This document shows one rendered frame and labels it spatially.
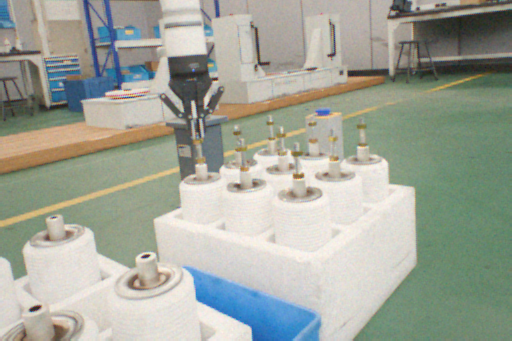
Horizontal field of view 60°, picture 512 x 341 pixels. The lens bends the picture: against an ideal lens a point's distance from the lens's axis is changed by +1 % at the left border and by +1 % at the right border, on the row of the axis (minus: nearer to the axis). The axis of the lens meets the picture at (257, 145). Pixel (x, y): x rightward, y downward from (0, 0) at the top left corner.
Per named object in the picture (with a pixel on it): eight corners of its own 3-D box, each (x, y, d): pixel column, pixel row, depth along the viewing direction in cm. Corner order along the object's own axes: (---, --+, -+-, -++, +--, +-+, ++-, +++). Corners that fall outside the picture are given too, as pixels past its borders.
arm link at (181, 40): (200, 54, 91) (197, 23, 90) (215, 52, 81) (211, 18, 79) (156, 58, 88) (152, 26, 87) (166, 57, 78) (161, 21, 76)
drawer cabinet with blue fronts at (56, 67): (36, 108, 610) (26, 58, 596) (70, 103, 643) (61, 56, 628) (53, 109, 570) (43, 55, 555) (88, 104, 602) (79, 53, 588)
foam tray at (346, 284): (164, 299, 92) (152, 219, 88) (275, 231, 121) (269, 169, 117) (326, 372, 67) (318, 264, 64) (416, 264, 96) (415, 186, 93)
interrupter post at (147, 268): (134, 285, 49) (130, 258, 48) (152, 275, 51) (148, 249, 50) (147, 291, 47) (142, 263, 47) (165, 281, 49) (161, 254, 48)
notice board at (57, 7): (47, 20, 632) (42, -5, 625) (80, 20, 666) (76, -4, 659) (48, 20, 631) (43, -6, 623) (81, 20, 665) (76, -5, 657)
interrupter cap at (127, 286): (101, 288, 49) (100, 283, 49) (158, 261, 54) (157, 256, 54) (139, 310, 44) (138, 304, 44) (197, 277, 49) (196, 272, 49)
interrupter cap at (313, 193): (270, 194, 75) (270, 191, 75) (310, 186, 78) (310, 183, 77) (288, 208, 68) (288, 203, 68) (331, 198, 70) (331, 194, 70)
